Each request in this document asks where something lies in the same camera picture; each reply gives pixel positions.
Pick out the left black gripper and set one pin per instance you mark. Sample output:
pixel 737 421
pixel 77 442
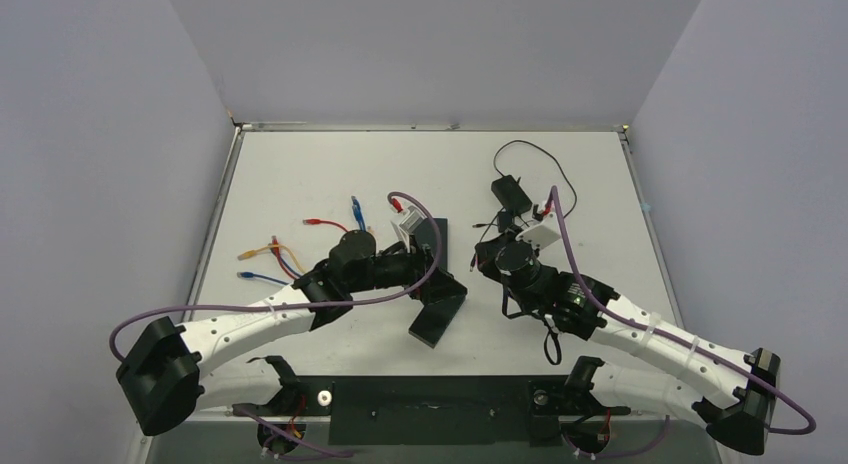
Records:
pixel 418 261

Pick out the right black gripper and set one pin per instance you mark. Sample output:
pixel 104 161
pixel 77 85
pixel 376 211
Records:
pixel 490 254

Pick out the black network switch small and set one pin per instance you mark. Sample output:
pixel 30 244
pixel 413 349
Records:
pixel 433 320

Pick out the black power adapter with cord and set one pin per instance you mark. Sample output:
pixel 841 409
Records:
pixel 507 190

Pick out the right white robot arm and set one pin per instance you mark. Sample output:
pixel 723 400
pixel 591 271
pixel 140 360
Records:
pixel 727 392

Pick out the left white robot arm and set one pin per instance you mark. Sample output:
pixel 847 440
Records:
pixel 174 369

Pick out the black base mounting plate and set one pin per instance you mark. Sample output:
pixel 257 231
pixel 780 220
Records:
pixel 438 410

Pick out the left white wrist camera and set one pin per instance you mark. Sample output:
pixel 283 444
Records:
pixel 406 222

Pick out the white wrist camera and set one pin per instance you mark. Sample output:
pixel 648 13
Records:
pixel 541 234
pixel 406 222

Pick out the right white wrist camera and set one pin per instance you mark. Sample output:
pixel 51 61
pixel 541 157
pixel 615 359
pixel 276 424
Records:
pixel 541 234

